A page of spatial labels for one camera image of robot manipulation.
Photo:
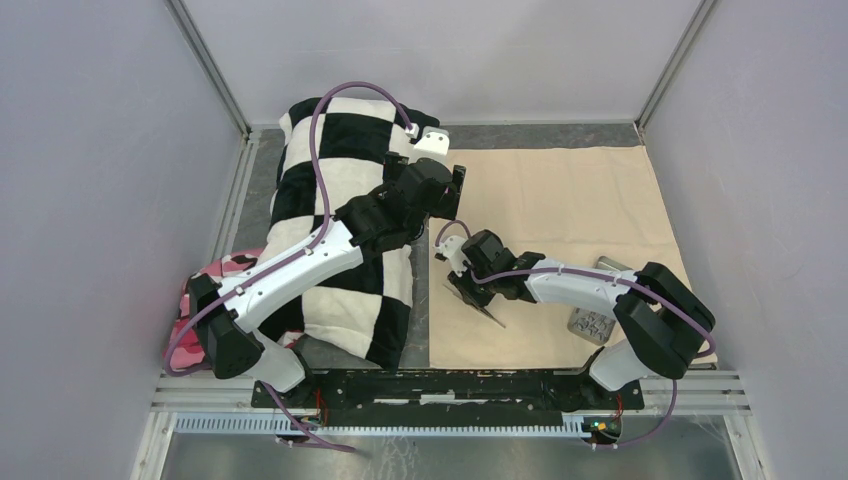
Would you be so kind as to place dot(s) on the steel tweezers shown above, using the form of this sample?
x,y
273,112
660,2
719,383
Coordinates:
x,y
482,300
490,318

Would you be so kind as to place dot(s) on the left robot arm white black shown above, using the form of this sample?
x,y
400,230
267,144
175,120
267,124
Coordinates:
x,y
226,315

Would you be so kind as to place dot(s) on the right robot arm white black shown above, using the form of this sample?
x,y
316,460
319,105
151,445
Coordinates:
x,y
665,325

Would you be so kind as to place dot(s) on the black white checkered blanket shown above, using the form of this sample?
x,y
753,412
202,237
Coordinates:
x,y
365,311

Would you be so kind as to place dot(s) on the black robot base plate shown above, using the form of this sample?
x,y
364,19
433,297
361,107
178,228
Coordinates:
x,y
456,398

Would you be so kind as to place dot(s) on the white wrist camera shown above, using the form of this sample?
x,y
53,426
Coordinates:
x,y
428,143
450,251

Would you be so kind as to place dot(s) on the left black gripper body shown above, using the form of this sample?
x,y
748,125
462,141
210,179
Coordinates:
x,y
448,206

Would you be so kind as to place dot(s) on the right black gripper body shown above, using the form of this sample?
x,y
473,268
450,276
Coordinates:
x,y
480,293

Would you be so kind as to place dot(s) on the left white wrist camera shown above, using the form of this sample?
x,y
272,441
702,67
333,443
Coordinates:
x,y
428,143

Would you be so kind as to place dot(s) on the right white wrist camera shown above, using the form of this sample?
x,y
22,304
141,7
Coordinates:
x,y
450,251

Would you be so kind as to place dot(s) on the pink camouflage cloth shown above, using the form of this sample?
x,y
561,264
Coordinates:
x,y
286,326

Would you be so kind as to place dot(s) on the white toothed cable rail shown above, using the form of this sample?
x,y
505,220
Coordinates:
x,y
568,426

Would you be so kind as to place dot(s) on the beige surgical wrap cloth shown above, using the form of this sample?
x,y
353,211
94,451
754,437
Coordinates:
x,y
572,205

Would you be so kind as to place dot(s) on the surgical instruments in tray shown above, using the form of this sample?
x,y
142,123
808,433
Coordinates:
x,y
595,325

